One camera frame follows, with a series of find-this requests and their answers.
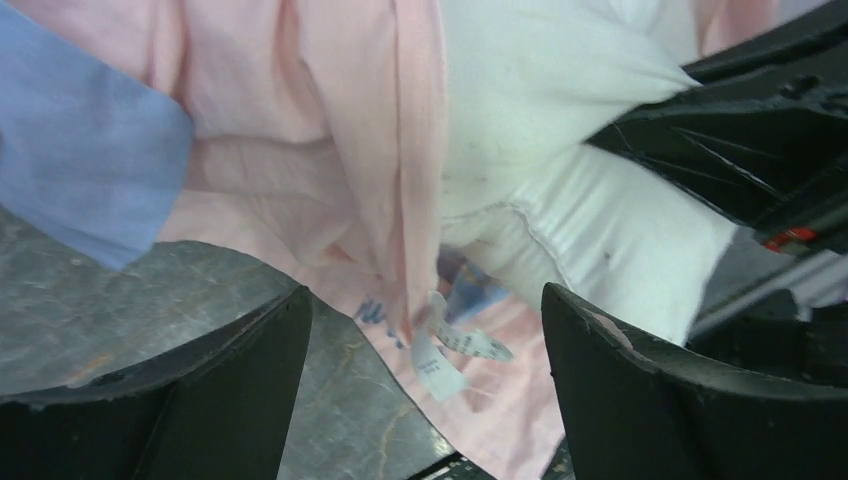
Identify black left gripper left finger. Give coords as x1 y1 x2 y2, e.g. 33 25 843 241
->
1 287 312 479

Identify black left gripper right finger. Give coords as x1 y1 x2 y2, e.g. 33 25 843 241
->
542 284 847 479

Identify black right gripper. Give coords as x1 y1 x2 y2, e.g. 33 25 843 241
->
590 1 847 255

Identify white pillow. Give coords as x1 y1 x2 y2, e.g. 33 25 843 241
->
441 1 736 345

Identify blue and pink printed pillowcase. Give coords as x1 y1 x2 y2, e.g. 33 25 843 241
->
0 0 783 480

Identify white pillowcase care labels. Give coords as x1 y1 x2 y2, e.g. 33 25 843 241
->
410 291 514 402

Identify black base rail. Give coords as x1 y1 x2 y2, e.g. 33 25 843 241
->
413 252 847 479

